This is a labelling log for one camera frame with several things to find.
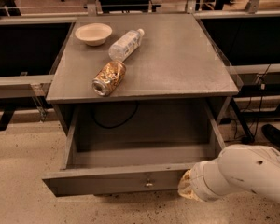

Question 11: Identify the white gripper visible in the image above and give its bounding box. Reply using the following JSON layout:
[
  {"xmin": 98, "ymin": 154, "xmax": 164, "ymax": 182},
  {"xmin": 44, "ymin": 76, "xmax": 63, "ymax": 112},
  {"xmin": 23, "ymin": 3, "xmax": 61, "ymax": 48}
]
[{"xmin": 177, "ymin": 160, "xmax": 228, "ymax": 202}]

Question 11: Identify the grey top drawer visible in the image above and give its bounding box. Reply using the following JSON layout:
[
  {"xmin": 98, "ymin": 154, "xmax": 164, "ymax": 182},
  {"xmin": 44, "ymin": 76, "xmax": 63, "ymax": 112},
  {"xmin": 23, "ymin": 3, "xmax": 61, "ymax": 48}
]
[{"xmin": 43, "ymin": 100, "xmax": 225, "ymax": 196}]

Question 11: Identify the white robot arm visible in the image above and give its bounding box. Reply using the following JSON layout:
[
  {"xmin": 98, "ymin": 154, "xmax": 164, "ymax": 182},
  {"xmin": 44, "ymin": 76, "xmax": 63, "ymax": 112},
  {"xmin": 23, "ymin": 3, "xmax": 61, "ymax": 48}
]
[{"xmin": 178, "ymin": 145, "xmax": 280, "ymax": 203}]

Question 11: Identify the grey wooden drawer cabinet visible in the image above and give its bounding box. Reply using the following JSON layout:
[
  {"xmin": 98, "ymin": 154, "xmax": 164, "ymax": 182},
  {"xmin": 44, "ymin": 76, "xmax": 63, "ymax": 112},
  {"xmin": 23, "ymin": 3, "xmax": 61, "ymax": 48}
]
[{"xmin": 46, "ymin": 13, "xmax": 240, "ymax": 136}]

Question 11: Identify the black shoe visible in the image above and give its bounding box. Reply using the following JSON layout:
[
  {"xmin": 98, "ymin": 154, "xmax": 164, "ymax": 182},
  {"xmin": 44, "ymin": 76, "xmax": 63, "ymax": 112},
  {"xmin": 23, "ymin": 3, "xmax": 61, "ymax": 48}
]
[{"xmin": 261, "ymin": 124, "xmax": 280, "ymax": 148}]

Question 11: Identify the gold soda can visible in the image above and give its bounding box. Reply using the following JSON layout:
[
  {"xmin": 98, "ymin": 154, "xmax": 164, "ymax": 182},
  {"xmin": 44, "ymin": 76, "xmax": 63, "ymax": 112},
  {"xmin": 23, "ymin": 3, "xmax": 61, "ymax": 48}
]
[{"xmin": 92, "ymin": 61, "xmax": 126, "ymax": 96}]

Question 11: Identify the clear plastic water bottle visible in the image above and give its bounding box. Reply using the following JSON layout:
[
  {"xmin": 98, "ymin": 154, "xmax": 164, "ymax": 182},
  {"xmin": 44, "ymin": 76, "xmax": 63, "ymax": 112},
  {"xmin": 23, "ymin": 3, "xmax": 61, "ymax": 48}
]
[{"xmin": 108, "ymin": 29, "xmax": 145, "ymax": 62}]

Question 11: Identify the black cable behind cabinet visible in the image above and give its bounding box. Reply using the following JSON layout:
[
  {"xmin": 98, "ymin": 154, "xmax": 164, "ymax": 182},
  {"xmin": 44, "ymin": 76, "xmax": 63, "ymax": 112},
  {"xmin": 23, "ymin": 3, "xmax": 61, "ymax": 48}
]
[{"xmin": 91, "ymin": 101, "xmax": 140, "ymax": 130}]

